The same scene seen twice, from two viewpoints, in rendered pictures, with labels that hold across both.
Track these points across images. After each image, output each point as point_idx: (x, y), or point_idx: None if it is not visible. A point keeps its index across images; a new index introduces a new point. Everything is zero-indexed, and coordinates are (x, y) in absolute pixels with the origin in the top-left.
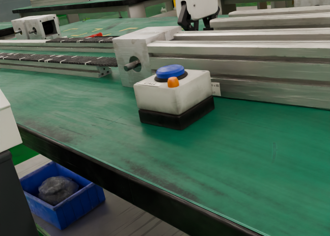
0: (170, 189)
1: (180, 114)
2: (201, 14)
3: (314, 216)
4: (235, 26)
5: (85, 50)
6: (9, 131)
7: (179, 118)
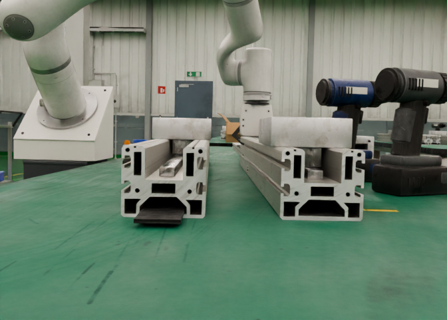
0: (68, 169)
1: (124, 159)
2: (249, 133)
3: (61, 175)
4: (241, 142)
5: (239, 154)
6: (90, 152)
7: (122, 161)
